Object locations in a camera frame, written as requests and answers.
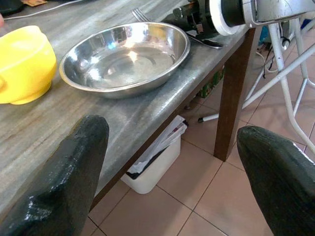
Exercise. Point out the brown wooden table leg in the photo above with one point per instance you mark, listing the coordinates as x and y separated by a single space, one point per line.
231 98

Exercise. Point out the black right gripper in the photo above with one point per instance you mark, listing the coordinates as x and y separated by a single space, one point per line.
204 24

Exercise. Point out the shallow steel plate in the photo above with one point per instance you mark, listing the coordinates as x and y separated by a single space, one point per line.
123 64

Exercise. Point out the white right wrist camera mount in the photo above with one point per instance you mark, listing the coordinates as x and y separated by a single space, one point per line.
215 20

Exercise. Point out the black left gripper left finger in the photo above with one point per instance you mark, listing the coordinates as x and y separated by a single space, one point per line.
61 184

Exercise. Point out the steel fork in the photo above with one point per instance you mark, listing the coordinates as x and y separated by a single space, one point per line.
140 15

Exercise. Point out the black power adapter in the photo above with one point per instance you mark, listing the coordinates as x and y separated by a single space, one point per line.
9 6

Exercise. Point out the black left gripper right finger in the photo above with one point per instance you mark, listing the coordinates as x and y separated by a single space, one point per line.
283 186

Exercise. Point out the yellow plastic bowl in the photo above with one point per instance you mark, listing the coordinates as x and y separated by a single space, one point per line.
24 61

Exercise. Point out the white metal folding stand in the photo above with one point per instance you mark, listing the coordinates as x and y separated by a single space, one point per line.
283 81

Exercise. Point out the white plastic bin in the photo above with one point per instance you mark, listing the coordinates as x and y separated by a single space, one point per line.
157 169

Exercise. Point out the steel spoon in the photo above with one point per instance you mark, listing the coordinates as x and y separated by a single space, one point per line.
211 43

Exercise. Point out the small brown cardboard box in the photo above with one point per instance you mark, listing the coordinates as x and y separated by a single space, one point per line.
34 2

